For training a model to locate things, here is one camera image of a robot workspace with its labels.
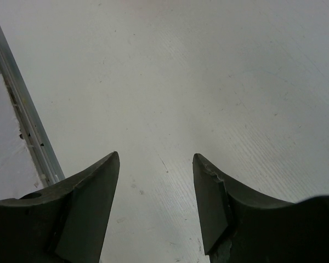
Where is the aluminium table frame rail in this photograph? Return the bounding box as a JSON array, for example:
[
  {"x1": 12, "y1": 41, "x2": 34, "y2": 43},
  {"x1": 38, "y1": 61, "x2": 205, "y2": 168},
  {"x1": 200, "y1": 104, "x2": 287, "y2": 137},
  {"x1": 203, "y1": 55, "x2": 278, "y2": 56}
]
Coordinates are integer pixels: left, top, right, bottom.
[{"x1": 0, "y1": 26, "x2": 65, "y2": 186}]

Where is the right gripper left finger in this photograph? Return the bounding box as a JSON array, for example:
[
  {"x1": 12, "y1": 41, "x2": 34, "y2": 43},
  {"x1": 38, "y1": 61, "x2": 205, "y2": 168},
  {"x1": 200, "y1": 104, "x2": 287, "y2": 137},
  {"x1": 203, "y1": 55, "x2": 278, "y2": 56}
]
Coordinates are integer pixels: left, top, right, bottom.
[{"x1": 0, "y1": 152, "x2": 120, "y2": 262}]

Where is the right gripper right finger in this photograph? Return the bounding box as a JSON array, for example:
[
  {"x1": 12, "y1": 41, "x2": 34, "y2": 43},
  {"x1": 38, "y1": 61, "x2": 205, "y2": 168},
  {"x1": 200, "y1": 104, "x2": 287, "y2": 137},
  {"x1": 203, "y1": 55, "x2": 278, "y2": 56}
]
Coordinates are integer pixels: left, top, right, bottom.
[{"x1": 192, "y1": 153, "x2": 329, "y2": 262}]

